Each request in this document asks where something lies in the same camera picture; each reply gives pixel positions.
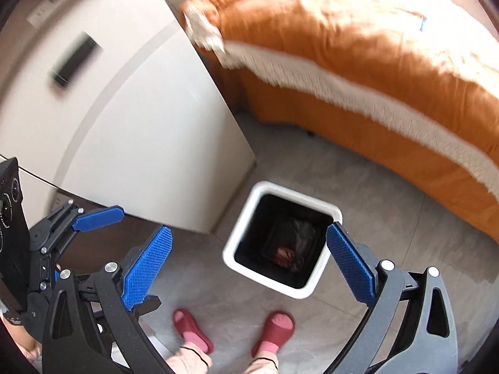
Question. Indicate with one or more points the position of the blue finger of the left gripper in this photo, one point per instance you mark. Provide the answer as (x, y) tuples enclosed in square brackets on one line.
[(98, 218)]

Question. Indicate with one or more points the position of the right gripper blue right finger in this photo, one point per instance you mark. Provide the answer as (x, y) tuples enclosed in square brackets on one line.
[(360, 276)]

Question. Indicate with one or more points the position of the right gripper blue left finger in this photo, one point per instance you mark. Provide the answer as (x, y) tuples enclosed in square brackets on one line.
[(140, 271)]

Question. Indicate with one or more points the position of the white square trash bin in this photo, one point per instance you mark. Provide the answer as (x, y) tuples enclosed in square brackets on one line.
[(274, 216)]

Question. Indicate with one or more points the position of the person left hand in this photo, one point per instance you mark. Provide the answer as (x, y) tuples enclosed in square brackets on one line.
[(28, 345)]

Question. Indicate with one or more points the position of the left red slipper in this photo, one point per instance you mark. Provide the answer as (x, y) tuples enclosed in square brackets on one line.
[(189, 330)]

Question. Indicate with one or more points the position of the red snack wrapper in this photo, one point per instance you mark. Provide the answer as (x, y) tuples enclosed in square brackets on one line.
[(286, 257)]

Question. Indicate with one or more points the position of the bed with orange cover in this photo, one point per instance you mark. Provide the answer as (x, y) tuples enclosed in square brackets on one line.
[(409, 84)]

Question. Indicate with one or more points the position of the black camera box left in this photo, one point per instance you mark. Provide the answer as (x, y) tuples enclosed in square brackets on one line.
[(15, 240)]

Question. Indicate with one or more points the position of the white cabinet with handle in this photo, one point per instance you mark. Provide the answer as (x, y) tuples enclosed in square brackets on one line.
[(109, 101)]

